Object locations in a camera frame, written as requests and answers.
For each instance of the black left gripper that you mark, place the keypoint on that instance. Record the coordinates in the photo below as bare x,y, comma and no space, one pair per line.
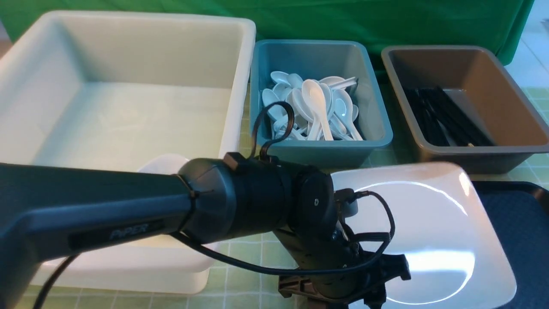
338,291

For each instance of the large white square plate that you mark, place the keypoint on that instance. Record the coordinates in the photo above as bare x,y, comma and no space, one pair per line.
455,258

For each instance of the white small bowl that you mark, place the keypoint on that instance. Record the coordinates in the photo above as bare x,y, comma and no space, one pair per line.
166,164

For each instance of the white soup spoon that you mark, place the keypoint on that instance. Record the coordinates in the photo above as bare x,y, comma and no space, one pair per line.
344,110
277,111
313,96

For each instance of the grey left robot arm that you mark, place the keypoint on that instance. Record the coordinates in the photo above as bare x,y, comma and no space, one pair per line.
53,212

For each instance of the green backdrop cloth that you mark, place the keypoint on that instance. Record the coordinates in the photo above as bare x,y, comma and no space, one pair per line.
495,25

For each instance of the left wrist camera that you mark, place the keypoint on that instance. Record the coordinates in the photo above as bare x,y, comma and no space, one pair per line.
345,200

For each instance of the bundle of black chopsticks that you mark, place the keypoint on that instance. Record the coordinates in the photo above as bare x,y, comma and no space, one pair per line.
441,121

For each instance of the teal plastic bin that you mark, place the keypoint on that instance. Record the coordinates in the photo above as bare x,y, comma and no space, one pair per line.
316,59

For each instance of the black serving tray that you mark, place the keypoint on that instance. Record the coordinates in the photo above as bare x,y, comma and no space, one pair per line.
519,214

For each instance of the brown plastic bin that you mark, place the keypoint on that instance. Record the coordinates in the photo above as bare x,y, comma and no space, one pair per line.
475,80

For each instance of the large white plastic tub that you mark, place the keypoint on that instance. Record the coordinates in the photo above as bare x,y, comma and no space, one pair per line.
113,90

